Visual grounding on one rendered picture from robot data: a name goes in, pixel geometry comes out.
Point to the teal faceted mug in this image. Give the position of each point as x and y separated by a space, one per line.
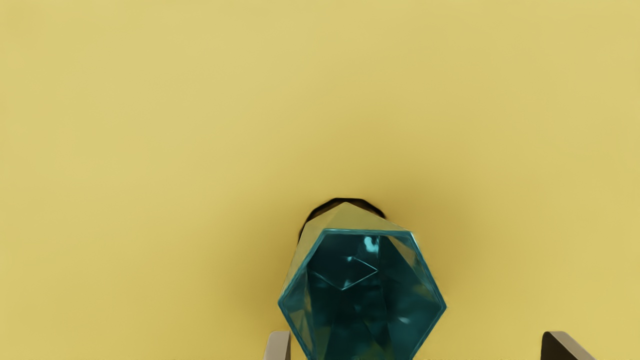
360 290

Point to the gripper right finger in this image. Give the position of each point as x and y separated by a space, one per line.
559 349

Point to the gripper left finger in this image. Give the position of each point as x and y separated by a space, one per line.
278 347

